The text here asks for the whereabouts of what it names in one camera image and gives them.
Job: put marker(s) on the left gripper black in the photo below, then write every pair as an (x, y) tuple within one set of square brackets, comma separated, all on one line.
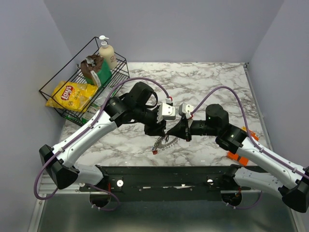
[(158, 127)]

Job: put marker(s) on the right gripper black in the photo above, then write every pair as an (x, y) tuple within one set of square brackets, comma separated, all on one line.
[(181, 129)]

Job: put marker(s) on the metal disc with keyrings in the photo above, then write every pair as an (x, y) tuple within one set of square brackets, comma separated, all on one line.
[(165, 142)]

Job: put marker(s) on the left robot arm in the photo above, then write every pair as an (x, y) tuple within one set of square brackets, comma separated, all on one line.
[(59, 160)]

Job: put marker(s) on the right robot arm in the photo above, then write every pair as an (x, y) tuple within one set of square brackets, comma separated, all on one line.
[(282, 178)]

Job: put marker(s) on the white green package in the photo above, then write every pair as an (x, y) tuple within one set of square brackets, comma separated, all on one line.
[(94, 105)]

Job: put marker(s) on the brown and green bag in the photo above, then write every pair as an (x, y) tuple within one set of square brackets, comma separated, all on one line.
[(95, 70)]

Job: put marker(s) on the cream pump lotion bottle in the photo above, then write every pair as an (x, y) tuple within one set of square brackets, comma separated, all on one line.
[(106, 51)]

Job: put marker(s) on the yellow Lays chip bag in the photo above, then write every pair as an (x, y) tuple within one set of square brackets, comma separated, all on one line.
[(72, 96)]

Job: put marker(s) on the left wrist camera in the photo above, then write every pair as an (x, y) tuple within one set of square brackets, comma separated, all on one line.
[(166, 112)]

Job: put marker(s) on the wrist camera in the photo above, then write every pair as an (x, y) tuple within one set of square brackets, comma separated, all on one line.
[(166, 112), (186, 110)]

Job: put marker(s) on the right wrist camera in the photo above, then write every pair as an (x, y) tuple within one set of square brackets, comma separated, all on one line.
[(186, 110)]

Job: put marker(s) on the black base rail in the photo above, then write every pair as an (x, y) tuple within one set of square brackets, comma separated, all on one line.
[(128, 184)]

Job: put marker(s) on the black wire rack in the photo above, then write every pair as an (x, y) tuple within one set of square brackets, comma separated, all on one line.
[(71, 72)]

